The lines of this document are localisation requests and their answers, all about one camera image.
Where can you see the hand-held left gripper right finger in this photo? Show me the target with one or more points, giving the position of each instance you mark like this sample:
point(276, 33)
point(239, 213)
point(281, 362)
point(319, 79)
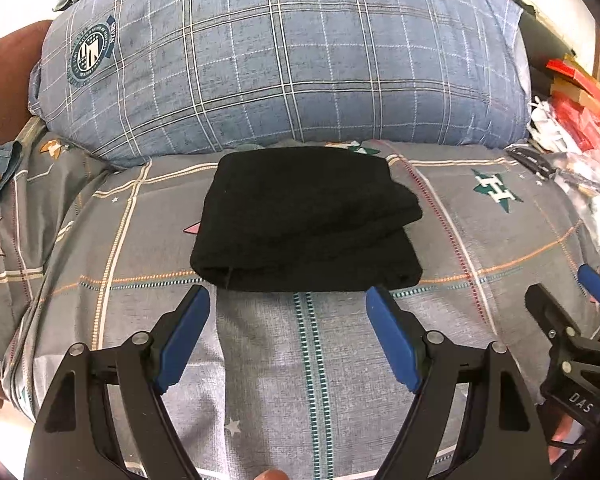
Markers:
point(392, 340)

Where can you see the blue plaid pillow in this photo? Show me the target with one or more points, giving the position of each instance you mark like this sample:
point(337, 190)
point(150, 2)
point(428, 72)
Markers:
point(280, 70)

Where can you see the black pants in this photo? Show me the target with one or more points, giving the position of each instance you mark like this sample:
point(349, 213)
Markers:
point(305, 225)

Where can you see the grey star-printed bed sheet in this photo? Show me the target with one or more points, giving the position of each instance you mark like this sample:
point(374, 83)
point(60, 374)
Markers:
point(305, 360)

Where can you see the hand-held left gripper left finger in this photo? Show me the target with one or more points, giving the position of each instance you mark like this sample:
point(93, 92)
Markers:
point(182, 340)

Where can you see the brown sofa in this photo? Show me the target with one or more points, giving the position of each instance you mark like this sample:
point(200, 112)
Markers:
point(5, 85)

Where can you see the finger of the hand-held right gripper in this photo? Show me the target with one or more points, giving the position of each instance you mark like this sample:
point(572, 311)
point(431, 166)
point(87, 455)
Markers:
point(597, 286)
point(547, 310)

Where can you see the pile of plastic bags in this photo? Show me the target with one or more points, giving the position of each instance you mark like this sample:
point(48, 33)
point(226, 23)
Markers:
point(575, 170)

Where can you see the person's right hand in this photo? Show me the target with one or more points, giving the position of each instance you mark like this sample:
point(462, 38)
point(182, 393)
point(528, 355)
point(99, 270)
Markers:
point(562, 440)

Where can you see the stack of red boxes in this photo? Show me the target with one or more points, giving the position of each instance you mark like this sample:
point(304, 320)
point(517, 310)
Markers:
point(587, 95)

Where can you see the person's left hand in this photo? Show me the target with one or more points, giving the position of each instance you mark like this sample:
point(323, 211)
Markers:
point(272, 475)

